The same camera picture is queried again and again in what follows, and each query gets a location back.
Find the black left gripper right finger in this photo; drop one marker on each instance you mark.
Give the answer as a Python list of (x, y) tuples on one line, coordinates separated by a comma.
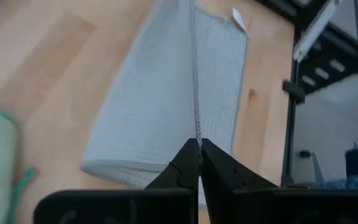
[(259, 208)]

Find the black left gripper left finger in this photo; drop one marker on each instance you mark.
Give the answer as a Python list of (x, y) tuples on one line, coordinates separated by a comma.
[(120, 208)]

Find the light grey waffle towel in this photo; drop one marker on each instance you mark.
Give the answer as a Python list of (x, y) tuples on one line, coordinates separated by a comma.
[(154, 93)]

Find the black metal table frame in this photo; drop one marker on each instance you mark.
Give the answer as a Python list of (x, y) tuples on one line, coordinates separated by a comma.
[(289, 130)]

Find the silver metal bracket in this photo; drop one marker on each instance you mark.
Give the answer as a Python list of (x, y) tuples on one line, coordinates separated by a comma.
[(315, 31)]

